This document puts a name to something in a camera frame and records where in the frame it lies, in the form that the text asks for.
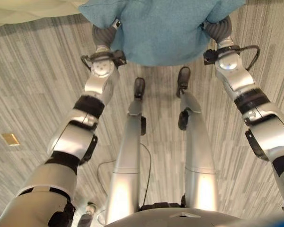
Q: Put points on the silver robot right leg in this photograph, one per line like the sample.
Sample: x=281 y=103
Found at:
x=198 y=151

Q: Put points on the brass floor socket plate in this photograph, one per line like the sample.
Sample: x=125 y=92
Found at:
x=10 y=139

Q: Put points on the person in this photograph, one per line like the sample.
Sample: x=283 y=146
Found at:
x=88 y=214

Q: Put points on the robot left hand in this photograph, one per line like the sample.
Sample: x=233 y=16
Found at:
x=103 y=35

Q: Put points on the blue fabric cushion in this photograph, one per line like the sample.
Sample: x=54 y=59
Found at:
x=159 y=33

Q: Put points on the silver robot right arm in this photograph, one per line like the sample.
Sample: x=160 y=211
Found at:
x=258 y=111

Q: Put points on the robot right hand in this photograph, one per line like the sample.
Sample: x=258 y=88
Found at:
x=219 y=29

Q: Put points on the dark robot foot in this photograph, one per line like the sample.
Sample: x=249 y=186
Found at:
x=139 y=87
x=183 y=79

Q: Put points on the dark robot left foot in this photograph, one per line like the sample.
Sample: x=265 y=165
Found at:
x=139 y=87

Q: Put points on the dark robot right foot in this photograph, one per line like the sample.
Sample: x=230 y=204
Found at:
x=183 y=79

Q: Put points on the beige sofa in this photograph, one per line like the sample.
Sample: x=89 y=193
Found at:
x=26 y=9

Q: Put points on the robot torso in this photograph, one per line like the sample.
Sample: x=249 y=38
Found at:
x=180 y=217

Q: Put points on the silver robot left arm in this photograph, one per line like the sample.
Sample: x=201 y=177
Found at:
x=68 y=139

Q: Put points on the silver robot left leg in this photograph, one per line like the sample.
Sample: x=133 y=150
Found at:
x=127 y=156

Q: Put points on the silver robot leg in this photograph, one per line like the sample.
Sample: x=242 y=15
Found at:
x=127 y=156
x=198 y=151

